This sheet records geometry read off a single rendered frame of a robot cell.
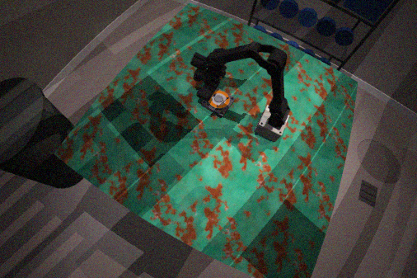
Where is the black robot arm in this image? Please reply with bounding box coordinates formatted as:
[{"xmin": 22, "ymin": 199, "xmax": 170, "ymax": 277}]
[{"xmin": 191, "ymin": 42, "xmax": 290, "ymax": 130}]

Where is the orange round plate with holes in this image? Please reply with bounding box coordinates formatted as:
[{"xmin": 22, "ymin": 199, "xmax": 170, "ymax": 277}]
[{"xmin": 208, "ymin": 91, "xmax": 230, "ymax": 109}]

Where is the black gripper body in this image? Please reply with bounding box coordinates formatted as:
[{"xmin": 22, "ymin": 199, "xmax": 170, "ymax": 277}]
[{"xmin": 196, "ymin": 71, "xmax": 226, "ymax": 101}]

